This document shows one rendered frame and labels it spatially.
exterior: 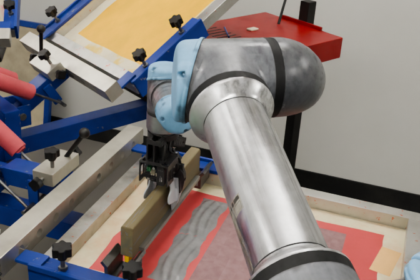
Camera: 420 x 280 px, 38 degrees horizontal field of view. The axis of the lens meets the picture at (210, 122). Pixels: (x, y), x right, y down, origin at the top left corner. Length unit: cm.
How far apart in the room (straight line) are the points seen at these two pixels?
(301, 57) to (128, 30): 137
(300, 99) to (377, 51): 246
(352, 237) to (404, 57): 184
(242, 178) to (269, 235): 9
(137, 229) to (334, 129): 229
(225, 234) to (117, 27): 97
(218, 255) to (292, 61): 72
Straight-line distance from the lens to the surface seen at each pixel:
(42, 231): 147
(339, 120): 348
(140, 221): 135
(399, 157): 353
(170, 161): 139
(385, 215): 167
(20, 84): 194
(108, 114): 221
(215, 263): 145
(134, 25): 219
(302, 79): 86
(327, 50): 261
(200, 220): 158
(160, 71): 130
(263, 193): 66
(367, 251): 157
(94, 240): 152
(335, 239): 159
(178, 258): 145
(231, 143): 73
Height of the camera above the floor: 184
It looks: 25 degrees down
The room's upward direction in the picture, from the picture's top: 4 degrees clockwise
